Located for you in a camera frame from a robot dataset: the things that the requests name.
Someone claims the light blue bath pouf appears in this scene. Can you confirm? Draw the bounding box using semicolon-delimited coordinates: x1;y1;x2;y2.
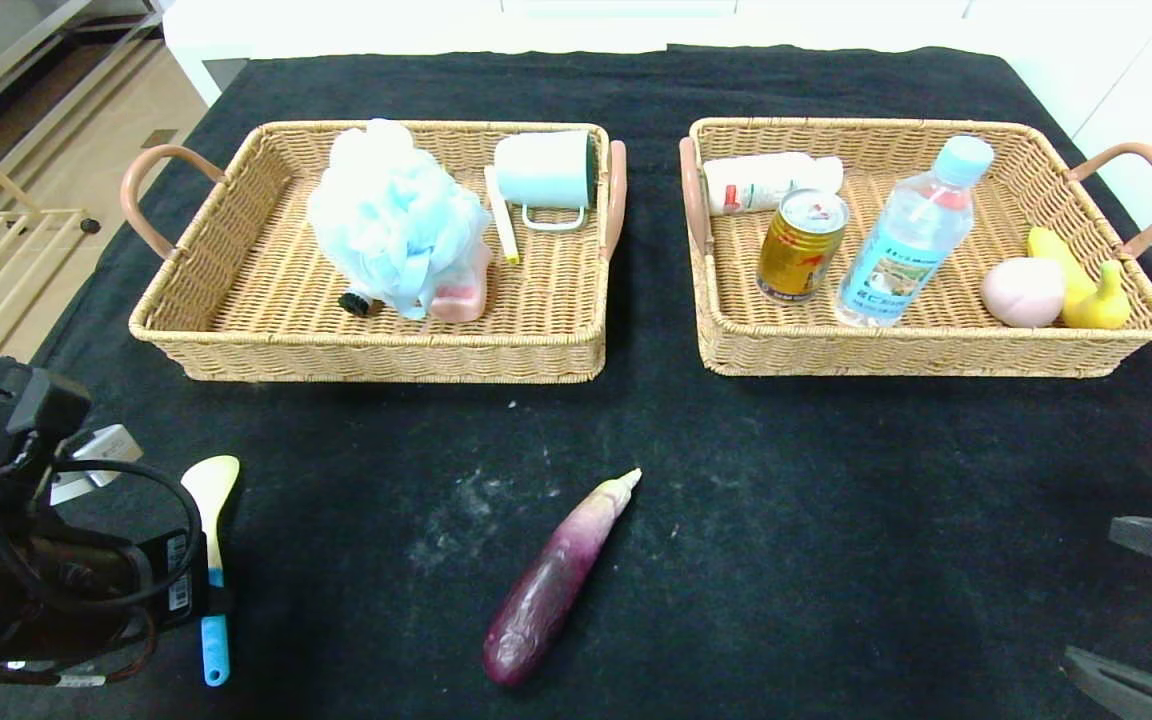
306;118;492;319

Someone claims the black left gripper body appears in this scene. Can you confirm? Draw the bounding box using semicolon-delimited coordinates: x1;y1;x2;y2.
138;528;208;625

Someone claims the white bottle with red label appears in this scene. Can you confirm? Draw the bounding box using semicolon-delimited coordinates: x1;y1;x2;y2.
702;151;845;217

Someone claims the purple eggplant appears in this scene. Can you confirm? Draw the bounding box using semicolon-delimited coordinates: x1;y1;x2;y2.
482;468;643;688

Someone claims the clear water bottle blue cap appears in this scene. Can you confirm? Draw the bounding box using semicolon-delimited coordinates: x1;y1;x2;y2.
834;135;995;329

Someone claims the pale pink egg-shaped fruit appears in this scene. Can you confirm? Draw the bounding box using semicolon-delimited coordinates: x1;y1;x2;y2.
981;257;1067;328

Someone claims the mint green mug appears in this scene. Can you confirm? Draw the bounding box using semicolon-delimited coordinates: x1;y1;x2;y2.
493;131;600;233

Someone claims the wicker basket with food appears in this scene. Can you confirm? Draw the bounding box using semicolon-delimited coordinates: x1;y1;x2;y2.
678;117;1152;379

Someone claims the white stick with yellow tip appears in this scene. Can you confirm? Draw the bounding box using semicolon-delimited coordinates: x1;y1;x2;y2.
483;166;521;266

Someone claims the black table cloth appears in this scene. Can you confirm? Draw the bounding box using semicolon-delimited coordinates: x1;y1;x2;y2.
0;46;1152;720

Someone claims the wicker basket with toiletries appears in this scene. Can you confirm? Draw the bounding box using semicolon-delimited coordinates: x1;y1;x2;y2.
121;120;629;385

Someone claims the yellow banana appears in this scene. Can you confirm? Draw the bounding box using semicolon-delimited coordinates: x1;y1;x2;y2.
1028;228;1135;330

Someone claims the pink lotion bottle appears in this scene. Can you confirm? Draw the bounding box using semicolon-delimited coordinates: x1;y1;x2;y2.
426;240;494;323

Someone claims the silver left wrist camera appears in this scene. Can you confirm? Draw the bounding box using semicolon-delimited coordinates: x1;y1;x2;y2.
49;424;145;506

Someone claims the yellow spoon with blue handle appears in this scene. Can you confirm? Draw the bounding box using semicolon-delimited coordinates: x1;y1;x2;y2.
181;455;242;688

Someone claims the gold drink can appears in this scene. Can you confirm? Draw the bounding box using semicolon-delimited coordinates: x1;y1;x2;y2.
756;188;850;303

